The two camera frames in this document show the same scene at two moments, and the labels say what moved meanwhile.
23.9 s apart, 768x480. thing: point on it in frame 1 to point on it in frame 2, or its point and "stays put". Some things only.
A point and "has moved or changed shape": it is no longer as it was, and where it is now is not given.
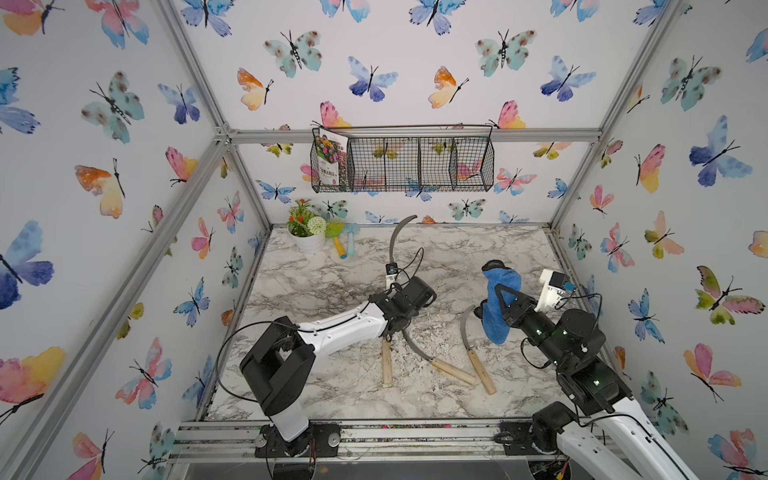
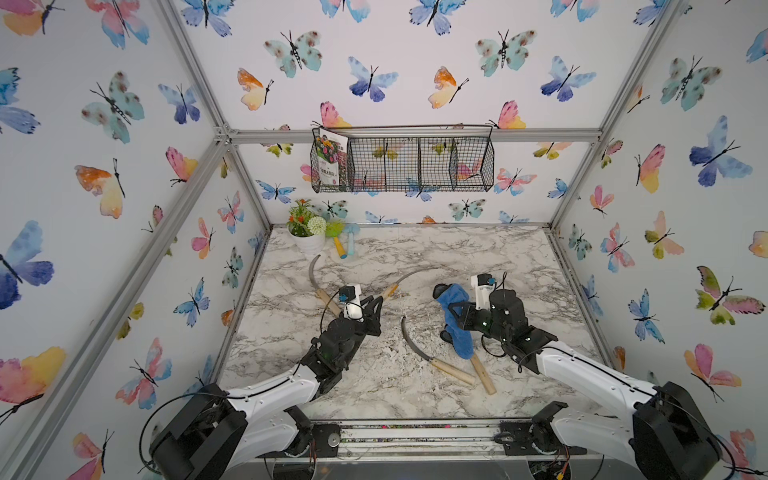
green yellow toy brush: (335, 230) stays put
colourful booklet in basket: (331, 149) stays put
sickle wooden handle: (394, 232) to (320, 292)
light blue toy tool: (351, 228) stays put
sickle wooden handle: (387, 362) has moved or changed shape
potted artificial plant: (307, 230) stays put
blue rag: (495, 324) has moved or changed shape
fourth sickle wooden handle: (485, 379) stays put
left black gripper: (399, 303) to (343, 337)
